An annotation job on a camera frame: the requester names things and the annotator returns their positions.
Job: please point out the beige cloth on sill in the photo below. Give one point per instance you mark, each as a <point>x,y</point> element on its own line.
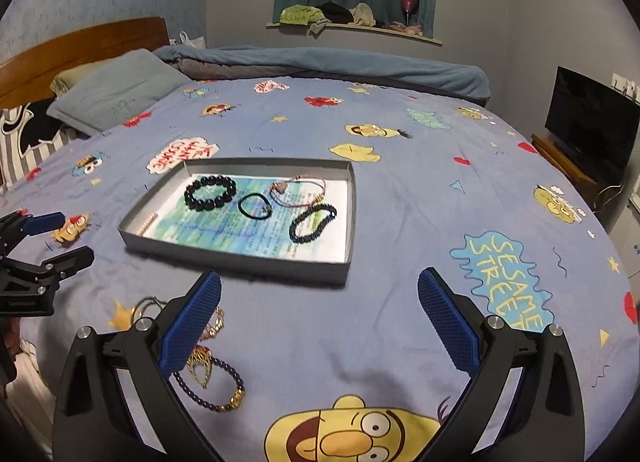
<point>362,15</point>

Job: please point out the striped black white pillow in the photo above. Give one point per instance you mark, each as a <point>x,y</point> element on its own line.
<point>28,137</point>

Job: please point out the silver wire bangle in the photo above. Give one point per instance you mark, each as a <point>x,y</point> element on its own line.
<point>143,305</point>

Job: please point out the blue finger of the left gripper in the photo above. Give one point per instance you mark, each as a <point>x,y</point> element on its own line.
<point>41,224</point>

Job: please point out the wooden window sill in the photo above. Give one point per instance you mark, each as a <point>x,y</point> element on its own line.
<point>355,28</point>

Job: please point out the cartoon print blue bedsheet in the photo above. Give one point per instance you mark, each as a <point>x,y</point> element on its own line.
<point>438,184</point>

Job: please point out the wooden headboard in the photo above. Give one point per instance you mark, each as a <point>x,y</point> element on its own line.
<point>26,77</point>

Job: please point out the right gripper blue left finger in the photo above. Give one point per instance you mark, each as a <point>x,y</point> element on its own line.
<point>92,421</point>

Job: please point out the black cloth on sill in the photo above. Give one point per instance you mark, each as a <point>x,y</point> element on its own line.
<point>336,13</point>

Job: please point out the blue folded blanket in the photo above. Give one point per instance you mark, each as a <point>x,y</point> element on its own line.
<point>245,62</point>

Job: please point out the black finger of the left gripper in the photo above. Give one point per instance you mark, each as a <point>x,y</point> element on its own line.
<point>66,265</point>

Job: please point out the grey shallow cardboard tray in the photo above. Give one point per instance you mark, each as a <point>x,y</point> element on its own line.
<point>283,218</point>

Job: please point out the grey blue pillow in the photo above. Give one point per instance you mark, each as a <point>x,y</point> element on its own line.
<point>116,92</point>

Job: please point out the black flat television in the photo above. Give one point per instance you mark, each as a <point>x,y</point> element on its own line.
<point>594,121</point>

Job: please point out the green cloth on sill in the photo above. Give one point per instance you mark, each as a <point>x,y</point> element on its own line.
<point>302,15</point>

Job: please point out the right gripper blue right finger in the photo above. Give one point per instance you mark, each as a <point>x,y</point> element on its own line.
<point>545,420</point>

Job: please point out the wooden tv stand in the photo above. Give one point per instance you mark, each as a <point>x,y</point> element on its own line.
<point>586,185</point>

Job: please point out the pink balloon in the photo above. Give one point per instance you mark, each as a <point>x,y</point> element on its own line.
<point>408,8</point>

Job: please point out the small pearl strand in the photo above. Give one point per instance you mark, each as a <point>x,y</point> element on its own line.
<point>146,224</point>

